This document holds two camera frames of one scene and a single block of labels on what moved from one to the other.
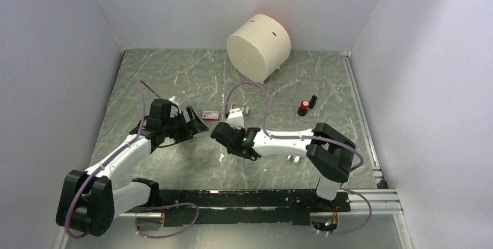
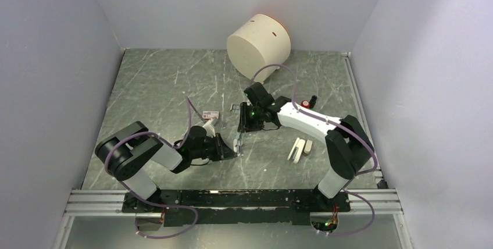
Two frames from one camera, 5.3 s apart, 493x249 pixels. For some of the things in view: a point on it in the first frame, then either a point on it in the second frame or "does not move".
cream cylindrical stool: [260, 47] does not move
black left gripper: [196, 125] to [222, 150]
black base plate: [288, 207] does not move
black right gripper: [229, 150] to [245, 124]
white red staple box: [210, 115] does not move
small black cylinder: [313, 101] does not move
